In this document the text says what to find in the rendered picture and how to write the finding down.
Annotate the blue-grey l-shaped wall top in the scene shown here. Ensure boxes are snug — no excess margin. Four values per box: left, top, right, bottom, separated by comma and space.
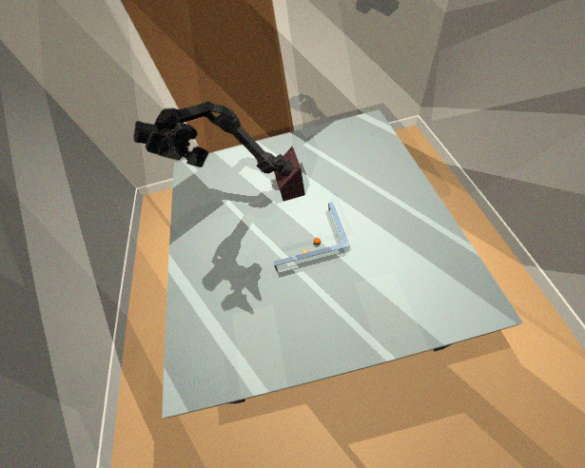
273, 202, 349, 271

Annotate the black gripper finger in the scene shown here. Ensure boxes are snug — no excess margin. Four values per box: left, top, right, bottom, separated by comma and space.
158, 137, 181, 160
186, 147, 202, 166

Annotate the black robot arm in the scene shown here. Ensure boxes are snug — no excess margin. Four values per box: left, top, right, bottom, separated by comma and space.
134, 101, 294, 178

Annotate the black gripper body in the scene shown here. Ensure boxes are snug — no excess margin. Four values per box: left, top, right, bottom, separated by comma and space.
146, 130, 208, 167

